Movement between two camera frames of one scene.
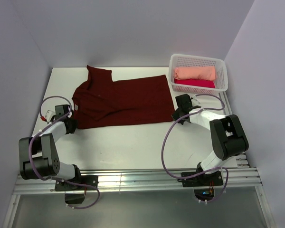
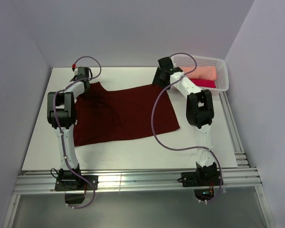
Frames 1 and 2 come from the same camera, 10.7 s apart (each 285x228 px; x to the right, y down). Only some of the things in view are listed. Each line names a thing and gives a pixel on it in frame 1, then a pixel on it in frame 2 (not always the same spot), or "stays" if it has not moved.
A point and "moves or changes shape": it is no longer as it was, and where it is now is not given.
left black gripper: x=74 y=124 to x=75 y=78
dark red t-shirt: x=99 y=100 moves or changes shape
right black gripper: x=175 y=115 to x=157 y=81
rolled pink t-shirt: x=210 y=83 stays
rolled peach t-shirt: x=201 y=73 stays
